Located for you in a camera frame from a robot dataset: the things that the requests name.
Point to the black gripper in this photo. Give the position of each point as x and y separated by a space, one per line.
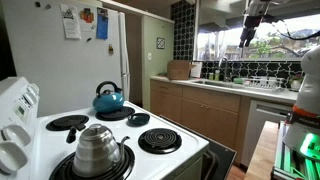
252 22

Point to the oven door with glass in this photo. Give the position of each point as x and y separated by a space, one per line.
223 156

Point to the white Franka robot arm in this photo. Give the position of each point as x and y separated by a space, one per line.
310 86

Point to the kitchen window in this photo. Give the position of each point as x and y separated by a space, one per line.
220 40

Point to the chrome kitchen faucet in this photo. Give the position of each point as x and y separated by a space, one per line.
225 68

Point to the green soap bottle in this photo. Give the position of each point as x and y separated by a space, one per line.
217 75

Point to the white dish rack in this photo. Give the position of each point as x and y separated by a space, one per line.
263 83

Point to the kitchen sink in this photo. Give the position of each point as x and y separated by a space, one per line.
216 83

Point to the small potted plant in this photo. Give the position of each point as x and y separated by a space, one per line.
295 82

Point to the wooden cutting board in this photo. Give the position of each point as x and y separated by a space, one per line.
178 70

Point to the light wooden kitchen cabinets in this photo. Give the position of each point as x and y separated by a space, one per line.
200 113

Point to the white dishwasher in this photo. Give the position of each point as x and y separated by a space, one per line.
260 133

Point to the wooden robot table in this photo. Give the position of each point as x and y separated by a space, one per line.
263 153

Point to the small black coil burner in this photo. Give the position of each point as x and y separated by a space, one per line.
160 140
66 122

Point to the teal spoon rest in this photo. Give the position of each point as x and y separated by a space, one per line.
138 118

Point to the brass bottle opener magnet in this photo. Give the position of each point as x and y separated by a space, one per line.
111 49

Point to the robot stand with green light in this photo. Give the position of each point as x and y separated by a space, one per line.
293 166

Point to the blue flyer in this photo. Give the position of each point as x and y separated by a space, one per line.
102 23

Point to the large black coil burner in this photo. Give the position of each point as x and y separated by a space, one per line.
126 166
120 115

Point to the teal kettle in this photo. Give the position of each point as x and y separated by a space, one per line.
108 101

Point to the paper with orange picture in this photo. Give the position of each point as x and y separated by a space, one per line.
87 16

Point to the white electric stove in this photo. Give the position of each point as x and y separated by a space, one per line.
150 166

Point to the white printed flyer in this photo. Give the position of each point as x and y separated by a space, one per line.
70 21

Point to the white refrigerator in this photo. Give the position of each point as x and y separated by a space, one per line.
63 73

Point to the steel gooseneck kettle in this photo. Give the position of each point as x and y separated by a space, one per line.
96 153

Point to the white stove knob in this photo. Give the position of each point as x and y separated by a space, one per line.
16 133
11 156

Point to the small framed wall picture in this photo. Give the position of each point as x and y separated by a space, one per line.
160 43

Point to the white wall light switch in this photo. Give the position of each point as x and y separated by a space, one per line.
149 56

